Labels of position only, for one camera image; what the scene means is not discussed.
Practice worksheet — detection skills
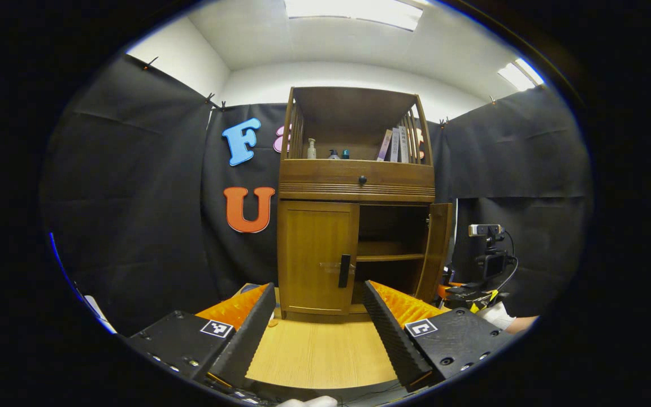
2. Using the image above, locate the large ceiling light panel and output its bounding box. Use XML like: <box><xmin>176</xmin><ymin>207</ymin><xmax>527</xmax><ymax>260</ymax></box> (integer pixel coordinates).
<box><xmin>284</xmin><ymin>0</ymin><xmax>423</xmax><ymax>32</ymax></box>

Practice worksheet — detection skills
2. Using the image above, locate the small ceiling light panel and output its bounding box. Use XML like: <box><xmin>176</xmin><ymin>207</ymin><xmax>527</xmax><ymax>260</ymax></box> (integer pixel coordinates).
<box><xmin>498</xmin><ymin>58</ymin><xmax>545</xmax><ymax>92</ymax></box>

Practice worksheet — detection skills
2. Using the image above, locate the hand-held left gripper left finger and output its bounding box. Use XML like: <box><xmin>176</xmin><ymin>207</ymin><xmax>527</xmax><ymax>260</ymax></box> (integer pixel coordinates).
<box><xmin>125</xmin><ymin>282</ymin><xmax>277</xmax><ymax>391</ymax></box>

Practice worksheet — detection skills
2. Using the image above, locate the black backdrop cloth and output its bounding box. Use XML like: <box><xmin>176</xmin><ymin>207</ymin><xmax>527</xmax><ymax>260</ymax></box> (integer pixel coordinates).
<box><xmin>40</xmin><ymin>54</ymin><xmax>593</xmax><ymax>337</ymax></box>

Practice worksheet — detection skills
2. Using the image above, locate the wooden cabinet shelf board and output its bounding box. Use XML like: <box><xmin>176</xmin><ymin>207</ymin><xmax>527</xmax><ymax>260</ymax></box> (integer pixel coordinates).
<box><xmin>357</xmin><ymin>242</ymin><xmax>425</xmax><ymax>262</ymax></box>

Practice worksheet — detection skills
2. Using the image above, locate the wooden cabinet door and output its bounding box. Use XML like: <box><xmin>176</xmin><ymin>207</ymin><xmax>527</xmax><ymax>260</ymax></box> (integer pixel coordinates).
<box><xmin>277</xmin><ymin>201</ymin><xmax>360</xmax><ymax>316</ymax></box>
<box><xmin>414</xmin><ymin>202</ymin><xmax>454</xmax><ymax>304</ymax></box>

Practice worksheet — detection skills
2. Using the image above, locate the wooden double-door shoe cabinet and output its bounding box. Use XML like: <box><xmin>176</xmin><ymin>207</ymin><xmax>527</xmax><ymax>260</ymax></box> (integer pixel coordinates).
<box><xmin>276</xmin><ymin>86</ymin><xmax>454</xmax><ymax>324</ymax></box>

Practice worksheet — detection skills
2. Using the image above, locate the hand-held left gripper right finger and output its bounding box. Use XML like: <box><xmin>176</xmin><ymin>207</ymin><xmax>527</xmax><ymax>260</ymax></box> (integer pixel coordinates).
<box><xmin>363</xmin><ymin>280</ymin><xmax>515</xmax><ymax>392</ymax></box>

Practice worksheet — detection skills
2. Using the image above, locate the wooden cabinet drawer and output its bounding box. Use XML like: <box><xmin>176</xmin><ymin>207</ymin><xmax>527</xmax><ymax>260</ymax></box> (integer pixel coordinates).
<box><xmin>279</xmin><ymin>159</ymin><xmax>436</xmax><ymax>200</ymax></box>

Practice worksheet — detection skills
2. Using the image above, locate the purple book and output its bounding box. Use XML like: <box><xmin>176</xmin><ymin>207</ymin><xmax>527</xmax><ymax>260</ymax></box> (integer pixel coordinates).
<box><xmin>376</xmin><ymin>129</ymin><xmax>393</xmax><ymax>162</ymax></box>

